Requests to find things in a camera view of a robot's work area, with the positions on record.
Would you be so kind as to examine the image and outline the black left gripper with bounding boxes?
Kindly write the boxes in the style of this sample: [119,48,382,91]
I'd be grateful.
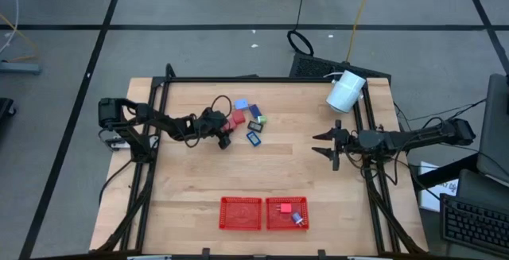
[194,107,236,150]

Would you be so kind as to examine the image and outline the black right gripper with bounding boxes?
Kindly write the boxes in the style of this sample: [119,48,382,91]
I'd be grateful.
[312,119,361,172]

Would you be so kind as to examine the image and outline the red box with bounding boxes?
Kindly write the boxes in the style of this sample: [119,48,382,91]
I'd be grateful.
[222,109,247,132]

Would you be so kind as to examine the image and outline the blue-framed digital device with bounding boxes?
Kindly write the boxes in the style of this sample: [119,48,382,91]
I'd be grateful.
[246,130,262,147]

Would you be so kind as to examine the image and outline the red slotted plastic basket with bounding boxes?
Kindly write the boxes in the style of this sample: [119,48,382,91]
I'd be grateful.
[265,196,310,231]
[218,196,264,231]

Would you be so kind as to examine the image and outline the white cylindrical device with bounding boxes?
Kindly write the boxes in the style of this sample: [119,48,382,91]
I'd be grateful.
[325,69,367,114]

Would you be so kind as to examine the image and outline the black mesh panel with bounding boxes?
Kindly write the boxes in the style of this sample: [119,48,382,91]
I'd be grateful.
[289,52,393,85]

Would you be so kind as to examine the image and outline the white paper sheet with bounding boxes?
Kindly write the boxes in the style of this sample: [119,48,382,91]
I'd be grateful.
[418,161,460,212]

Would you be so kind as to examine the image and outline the black computer keyboard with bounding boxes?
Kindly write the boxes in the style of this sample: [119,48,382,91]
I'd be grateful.
[439,193,509,258]

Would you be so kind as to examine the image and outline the grey computer monitor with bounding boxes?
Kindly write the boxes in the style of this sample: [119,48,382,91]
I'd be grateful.
[476,72,509,185]

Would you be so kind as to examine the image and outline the grey desk foot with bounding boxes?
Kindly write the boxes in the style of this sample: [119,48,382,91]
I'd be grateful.
[0,61,43,76]

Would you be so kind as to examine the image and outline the black floor stand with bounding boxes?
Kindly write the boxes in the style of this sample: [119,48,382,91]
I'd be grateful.
[0,97,17,128]

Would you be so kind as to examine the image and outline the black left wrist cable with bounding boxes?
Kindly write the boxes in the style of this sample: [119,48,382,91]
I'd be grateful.
[209,95,234,118]

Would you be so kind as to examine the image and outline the black aluminium table frame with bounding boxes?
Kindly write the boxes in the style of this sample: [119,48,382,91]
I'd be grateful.
[89,63,429,260]

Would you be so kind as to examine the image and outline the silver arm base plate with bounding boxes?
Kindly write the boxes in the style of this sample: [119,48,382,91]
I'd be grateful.
[103,129,161,152]

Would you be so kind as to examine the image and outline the long black cable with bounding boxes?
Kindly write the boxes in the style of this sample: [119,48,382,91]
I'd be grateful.
[286,0,315,56]

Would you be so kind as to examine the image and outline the yellow floor cable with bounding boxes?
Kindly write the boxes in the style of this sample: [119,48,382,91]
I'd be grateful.
[0,13,40,63]

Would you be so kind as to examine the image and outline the white floor cable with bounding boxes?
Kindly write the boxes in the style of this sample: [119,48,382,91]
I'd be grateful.
[0,0,21,54]

